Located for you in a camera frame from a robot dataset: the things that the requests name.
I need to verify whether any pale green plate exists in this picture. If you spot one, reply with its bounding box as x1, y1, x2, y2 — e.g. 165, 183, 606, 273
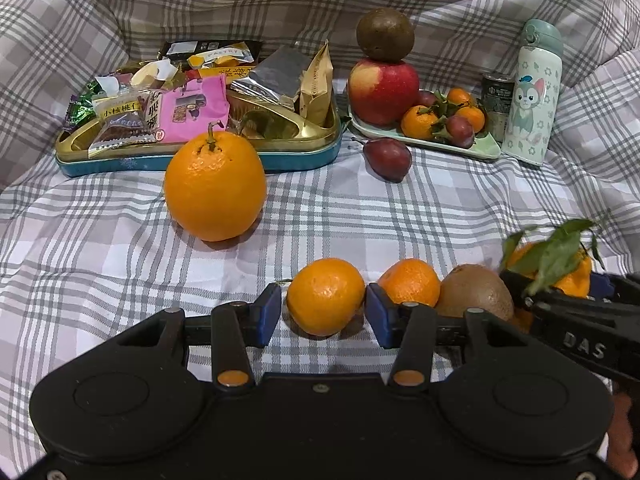
347, 110, 502, 162

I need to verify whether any small mandarin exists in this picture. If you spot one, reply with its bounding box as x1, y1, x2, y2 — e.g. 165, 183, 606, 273
377, 258, 442, 307
286, 258, 366, 337

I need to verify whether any brown round fruit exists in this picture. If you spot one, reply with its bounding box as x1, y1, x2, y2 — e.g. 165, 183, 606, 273
356, 7, 416, 62

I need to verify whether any grey plaid blanket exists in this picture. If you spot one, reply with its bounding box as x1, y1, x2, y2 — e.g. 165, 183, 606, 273
0, 0, 640, 411

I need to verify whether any person's right hand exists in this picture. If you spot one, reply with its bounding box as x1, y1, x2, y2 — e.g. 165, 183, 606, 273
607, 392, 640, 476

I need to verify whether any dark drink can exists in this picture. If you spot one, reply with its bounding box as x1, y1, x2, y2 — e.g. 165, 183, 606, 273
481, 72, 516, 143

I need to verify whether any silver foil snack packet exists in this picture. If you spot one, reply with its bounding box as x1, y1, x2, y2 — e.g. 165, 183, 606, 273
231, 45, 313, 111

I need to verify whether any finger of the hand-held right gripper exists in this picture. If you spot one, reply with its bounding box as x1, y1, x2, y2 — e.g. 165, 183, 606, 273
500, 269, 592, 312
590, 271, 640, 307

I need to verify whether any mint green cartoon bottle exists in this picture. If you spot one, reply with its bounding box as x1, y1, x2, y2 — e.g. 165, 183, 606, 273
501, 19, 564, 167

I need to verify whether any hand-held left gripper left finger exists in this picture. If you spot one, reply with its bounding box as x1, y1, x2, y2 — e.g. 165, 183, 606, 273
117, 282, 282, 392

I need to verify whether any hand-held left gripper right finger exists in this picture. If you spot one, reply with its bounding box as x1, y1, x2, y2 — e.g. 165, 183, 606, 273
366, 282, 532, 391

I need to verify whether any pink snack packet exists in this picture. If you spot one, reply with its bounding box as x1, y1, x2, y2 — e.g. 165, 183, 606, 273
160, 74, 230, 143

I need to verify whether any blue and gold snack tin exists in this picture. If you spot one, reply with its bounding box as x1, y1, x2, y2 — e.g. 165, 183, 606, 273
55, 95, 343, 178

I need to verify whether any tan paper snack packet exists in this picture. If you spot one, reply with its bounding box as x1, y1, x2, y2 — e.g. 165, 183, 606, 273
299, 40, 335, 126

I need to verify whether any large smooth orange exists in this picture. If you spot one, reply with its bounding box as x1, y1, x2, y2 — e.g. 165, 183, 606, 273
164, 122, 267, 242

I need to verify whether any green candy wrapper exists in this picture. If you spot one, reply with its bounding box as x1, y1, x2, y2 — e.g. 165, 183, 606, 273
67, 91, 98, 128

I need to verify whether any white crumpled wrapper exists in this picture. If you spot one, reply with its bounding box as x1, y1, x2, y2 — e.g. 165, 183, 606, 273
131, 59, 178, 86

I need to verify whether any black snack packet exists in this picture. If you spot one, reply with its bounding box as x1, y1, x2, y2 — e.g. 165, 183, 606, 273
159, 40, 264, 68

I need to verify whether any bumpy orange with leaves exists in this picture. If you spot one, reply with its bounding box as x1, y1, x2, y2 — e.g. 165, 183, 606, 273
501, 218, 607, 333

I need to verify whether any brown kiwi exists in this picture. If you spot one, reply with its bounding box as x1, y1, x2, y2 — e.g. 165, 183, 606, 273
437, 264, 515, 321

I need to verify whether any red apple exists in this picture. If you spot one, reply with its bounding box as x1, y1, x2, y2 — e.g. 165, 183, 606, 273
347, 57, 421, 126

